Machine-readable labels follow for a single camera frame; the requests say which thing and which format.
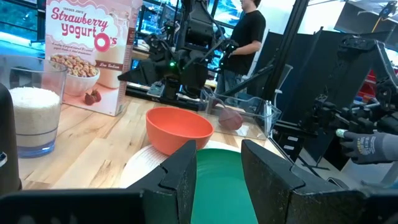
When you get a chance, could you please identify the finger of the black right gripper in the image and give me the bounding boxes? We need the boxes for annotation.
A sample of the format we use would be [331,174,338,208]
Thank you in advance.
[117,60,158,84]

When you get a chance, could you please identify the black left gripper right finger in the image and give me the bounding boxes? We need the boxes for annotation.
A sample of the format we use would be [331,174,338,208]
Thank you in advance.
[241,139,368,224]

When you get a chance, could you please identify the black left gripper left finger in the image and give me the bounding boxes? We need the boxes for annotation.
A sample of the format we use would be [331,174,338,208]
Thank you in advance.
[127,139,198,224]

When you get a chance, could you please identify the pink strawberry yogurt cereal box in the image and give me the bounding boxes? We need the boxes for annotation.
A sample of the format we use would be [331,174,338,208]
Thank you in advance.
[45,0,144,118]

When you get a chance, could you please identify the red apple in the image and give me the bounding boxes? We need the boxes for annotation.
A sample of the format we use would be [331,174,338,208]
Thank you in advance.
[217,107,244,131]

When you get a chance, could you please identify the wooden background table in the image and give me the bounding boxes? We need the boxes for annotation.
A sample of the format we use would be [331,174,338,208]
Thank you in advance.
[132,46,150,62]

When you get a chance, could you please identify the white round placemat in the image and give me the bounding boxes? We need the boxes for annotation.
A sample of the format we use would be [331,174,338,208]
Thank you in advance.
[119,139,243,189]

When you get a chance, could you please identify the green plate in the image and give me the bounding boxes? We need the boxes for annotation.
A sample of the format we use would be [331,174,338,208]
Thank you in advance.
[190,148,259,224]

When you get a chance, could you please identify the orange bowl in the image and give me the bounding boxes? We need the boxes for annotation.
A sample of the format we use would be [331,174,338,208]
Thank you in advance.
[145,107,215,156]

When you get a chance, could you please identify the person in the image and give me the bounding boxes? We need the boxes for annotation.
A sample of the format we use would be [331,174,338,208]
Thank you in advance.
[216,0,267,97]

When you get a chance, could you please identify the clear plastic bin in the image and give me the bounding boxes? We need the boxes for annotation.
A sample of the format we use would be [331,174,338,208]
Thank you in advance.
[200,88,282,141]

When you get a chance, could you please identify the person's hand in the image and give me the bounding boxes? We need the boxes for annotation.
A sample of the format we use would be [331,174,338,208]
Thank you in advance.
[335,129,386,166]

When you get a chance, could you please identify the clear glass with white filling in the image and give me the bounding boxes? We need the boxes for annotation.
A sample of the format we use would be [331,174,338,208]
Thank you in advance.
[0,55,68,159]

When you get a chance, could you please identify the black divider panel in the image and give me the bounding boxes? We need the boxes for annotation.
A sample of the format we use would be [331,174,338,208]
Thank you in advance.
[276,27,379,162]

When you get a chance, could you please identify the red storage bins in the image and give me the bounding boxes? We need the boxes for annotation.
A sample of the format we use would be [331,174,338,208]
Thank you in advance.
[357,70,379,103]

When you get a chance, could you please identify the black hanging panel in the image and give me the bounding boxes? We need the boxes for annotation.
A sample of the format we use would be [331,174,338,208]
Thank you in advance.
[334,0,398,52]

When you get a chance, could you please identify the black diagonal frame strut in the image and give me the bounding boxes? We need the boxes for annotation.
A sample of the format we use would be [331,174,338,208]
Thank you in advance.
[264,0,310,100]

